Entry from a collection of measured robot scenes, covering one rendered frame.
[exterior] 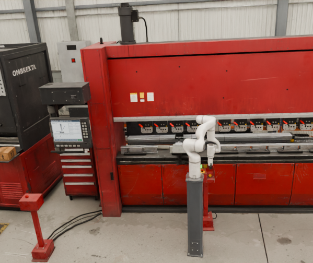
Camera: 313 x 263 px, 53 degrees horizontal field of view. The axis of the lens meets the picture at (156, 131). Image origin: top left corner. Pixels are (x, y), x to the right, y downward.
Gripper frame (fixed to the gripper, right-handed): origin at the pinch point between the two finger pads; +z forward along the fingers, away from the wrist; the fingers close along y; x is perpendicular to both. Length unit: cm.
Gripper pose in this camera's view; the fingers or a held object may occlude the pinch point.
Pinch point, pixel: (210, 167)
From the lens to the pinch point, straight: 388.6
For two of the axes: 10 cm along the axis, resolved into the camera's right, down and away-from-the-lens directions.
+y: -0.4, 4.4, -9.0
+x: 10.0, -0.4, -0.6
